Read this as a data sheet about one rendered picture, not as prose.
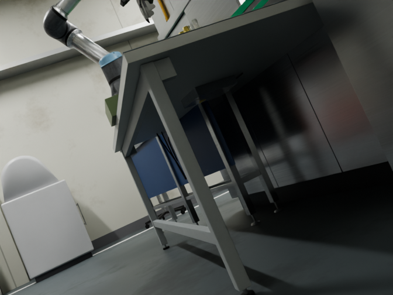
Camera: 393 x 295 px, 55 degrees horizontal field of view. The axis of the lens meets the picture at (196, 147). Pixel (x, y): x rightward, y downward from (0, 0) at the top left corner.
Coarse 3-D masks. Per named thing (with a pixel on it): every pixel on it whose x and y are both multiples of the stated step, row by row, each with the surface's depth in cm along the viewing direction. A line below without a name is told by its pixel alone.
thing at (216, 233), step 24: (144, 72) 106; (168, 72) 108; (144, 96) 119; (168, 96) 107; (168, 120) 105; (192, 168) 105; (144, 192) 245; (216, 216) 104; (216, 240) 103; (240, 264) 103; (240, 288) 102
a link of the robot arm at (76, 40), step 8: (72, 24) 201; (72, 32) 196; (80, 32) 200; (64, 40) 198; (72, 40) 197; (80, 40) 196; (88, 40) 197; (72, 48) 203; (80, 48) 197; (88, 48) 195; (96, 48) 195; (88, 56) 197; (96, 56) 194
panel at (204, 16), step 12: (192, 0) 222; (204, 0) 212; (216, 0) 203; (228, 0) 195; (192, 12) 226; (204, 12) 216; (216, 12) 207; (228, 12) 198; (192, 24) 230; (204, 24) 220
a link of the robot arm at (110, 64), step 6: (108, 54) 177; (114, 54) 178; (120, 54) 181; (102, 60) 178; (108, 60) 177; (114, 60) 177; (120, 60) 179; (102, 66) 178; (108, 66) 177; (114, 66) 176; (120, 66) 177; (108, 72) 177; (114, 72) 176; (108, 78) 178
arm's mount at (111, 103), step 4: (112, 96) 168; (116, 96) 168; (108, 100) 167; (112, 100) 168; (116, 100) 168; (108, 104) 167; (112, 104) 167; (116, 104) 168; (108, 108) 167; (112, 108) 167; (116, 108) 167; (108, 112) 173; (112, 112) 167; (108, 116) 180; (112, 116) 167; (112, 120) 174; (112, 124) 182
